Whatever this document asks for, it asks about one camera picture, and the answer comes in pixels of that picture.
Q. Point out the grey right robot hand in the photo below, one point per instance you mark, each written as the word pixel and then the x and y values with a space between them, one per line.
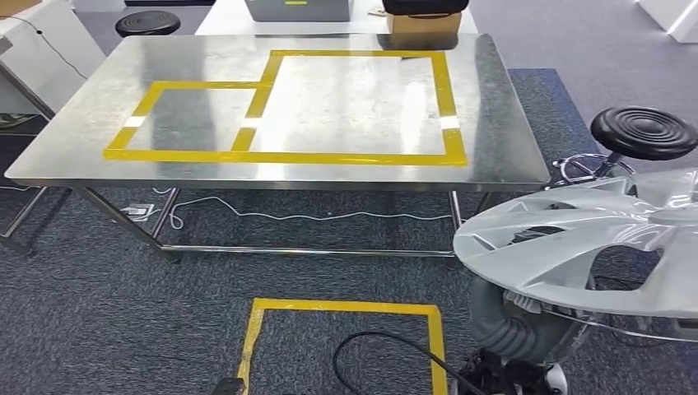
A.
pixel 531 233

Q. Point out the yellow tape double rectangle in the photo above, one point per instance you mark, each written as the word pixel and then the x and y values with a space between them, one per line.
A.
pixel 272 158

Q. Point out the white power strip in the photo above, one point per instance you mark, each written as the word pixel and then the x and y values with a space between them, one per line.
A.
pixel 139 211

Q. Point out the white side desk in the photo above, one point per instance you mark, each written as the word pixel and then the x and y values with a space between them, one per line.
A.
pixel 71 32

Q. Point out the right wrist camera unit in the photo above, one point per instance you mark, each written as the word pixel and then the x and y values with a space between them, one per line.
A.
pixel 501 376

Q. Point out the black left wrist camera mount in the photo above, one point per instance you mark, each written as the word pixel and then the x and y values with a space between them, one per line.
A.
pixel 229 387

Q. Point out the grey laptop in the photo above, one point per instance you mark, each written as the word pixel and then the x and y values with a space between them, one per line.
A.
pixel 297 11

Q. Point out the brown cardboard box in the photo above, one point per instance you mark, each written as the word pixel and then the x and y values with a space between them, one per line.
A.
pixel 422 23

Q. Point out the black round stool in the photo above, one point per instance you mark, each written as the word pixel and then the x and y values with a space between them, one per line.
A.
pixel 643 131
pixel 147 23

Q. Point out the silver plastic wheel hubcap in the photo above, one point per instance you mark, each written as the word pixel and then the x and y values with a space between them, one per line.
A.
pixel 545 261

